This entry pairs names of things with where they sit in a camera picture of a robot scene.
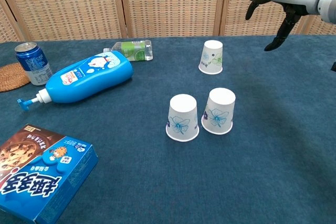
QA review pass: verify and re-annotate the white cup green flower print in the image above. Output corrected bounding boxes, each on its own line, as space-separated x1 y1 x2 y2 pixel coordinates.
198 39 224 75

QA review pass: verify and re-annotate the white cup blue flower print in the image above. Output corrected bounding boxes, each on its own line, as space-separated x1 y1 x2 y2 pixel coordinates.
201 87 236 135
165 94 200 143

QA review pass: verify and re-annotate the clear green label water bottle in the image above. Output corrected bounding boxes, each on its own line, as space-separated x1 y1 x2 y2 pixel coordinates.
103 39 154 62

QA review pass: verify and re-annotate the blue pump lotion bottle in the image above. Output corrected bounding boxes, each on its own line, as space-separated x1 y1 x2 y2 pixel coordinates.
17 50 134 112

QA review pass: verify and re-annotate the blue felt table cover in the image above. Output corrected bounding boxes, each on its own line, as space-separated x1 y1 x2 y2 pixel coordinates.
0 34 336 224

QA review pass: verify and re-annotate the blue drink can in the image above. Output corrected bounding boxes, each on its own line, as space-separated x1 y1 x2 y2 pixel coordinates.
14 42 53 86

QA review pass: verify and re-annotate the round woven rattan coaster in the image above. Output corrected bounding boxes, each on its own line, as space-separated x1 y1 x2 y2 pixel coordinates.
0 62 31 93

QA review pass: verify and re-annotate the blue brown cookie box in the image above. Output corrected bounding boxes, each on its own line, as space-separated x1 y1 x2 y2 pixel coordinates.
0 123 99 224

